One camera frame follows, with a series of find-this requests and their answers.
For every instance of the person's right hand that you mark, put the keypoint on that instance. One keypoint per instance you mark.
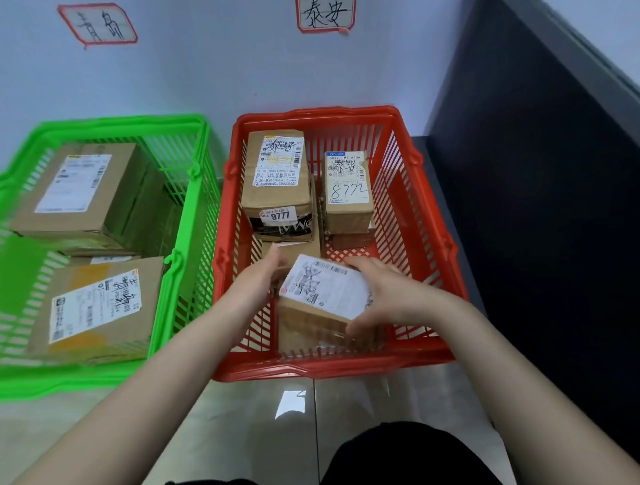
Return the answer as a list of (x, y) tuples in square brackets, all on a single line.
[(405, 305)]

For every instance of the person's left hand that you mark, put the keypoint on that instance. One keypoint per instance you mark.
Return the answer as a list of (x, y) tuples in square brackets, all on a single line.
[(257, 290)]

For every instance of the long narrow cardboard box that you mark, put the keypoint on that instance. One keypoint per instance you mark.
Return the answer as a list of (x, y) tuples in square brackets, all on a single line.
[(300, 250)]

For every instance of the parcel with red white tape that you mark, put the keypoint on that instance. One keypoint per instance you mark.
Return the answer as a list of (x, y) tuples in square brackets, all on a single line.
[(300, 336)]

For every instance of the small labelled cardboard parcel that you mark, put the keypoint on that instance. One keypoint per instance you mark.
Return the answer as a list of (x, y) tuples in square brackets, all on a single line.
[(325, 290)]

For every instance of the small smooth cardboard box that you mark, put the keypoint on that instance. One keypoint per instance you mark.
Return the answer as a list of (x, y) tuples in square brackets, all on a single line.
[(350, 241)]

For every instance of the tall parcel with 9777 sticker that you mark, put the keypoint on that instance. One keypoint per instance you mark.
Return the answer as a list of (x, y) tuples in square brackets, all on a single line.
[(250, 200)]

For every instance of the small parcel marked 8772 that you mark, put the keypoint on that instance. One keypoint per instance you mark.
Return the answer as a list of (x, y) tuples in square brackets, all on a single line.
[(350, 220)]

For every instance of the yellow-taped cardboard box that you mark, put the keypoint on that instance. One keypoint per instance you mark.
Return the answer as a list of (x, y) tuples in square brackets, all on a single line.
[(150, 280)]

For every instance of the clear-taped cardboard box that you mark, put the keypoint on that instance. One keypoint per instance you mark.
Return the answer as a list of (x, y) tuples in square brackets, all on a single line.
[(80, 260)]

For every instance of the red plastic basket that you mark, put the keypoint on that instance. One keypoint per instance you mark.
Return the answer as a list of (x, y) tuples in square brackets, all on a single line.
[(320, 114)]

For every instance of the green plastic basket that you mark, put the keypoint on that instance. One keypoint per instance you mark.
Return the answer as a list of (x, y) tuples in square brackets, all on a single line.
[(125, 122)]

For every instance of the person's left forearm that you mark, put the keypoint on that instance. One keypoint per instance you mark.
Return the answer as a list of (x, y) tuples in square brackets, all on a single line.
[(150, 399)]

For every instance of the person's right forearm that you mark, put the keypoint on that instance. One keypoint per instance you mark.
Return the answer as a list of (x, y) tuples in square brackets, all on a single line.
[(525, 389)]

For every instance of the person's black trousers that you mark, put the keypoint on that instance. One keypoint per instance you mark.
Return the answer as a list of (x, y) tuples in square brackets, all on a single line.
[(410, 459)]

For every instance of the dark table side panel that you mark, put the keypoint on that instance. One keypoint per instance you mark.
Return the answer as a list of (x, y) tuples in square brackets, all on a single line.
[(540, 225)]

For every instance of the red-framed wall label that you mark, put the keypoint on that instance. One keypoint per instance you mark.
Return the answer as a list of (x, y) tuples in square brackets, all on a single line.
[(97, 25), (325, 15)]

